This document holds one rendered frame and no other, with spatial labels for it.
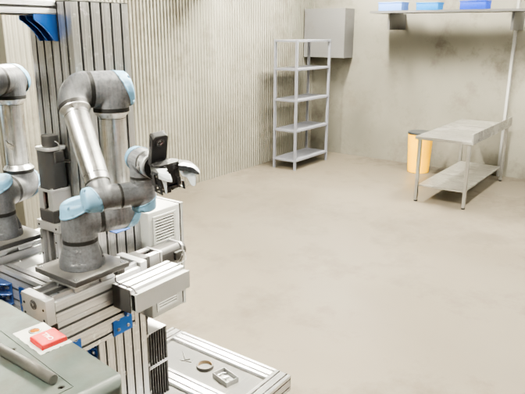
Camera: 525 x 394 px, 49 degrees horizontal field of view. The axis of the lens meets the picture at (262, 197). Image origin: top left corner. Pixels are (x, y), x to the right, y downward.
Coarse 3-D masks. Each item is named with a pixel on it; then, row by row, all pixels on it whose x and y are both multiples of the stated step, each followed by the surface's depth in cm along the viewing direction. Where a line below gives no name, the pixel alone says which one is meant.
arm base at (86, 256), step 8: (96, 240) 193; (64, 248) 191; (72, 248) 189; (80, 248) 189; (88, 248) 190; (96, 248) 193; (64, 256) 190; (72, 256) 189; (80, 256) 189; (88, 256) 190; (96, 256) 192; (104, 256) 197; (64, 264) 190; (72, 264) 189; (80, 264) 190; (88, 264) 190; (96, 264) 192; (72, 272) 189; (80, 272) 190
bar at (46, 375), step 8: (0, 344) 124; (0, 352) 123; (8, 352) 122; (16, 352) 122; (16, 360) 119; (24, 360) 118; (32, 360) 119; (24, 368) 118; (32, 368) 116; (40, 368) 116; (40, 376) 114; (48, 376) 113; (56, 376) 114
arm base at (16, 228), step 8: (0, 216) 217; (8, 216) 219; (16, 216) 224; (0, 224) 217; (8, 224) 219; (16, 224) 222; (0, 232) 218; (8, 232) 218; (16, 232) 221; (0, 240) 218
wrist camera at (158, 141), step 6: (156, 132) 152; (162, 132) 153; (150, 138) 152; (156, 138) 151; (162, 138) 152; (150, 144) 153; (156, 144) 152; (162, 144) 153; (150, 150) 154; (156, 150) 154; (162, 150) 155; (150, 156) 156; (156, 156) 156; (162, 156) 157; (150, 162) 157
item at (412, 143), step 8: (408, 136) 814; (408, 144) 815; (416, 144) 800; (424, 144) 798; (408, 152) 817; (416, 152) 804; (424, 152) 802; (408, 160) 820; (424, 160) 806; (408, 168) 822; (424, 168) 810
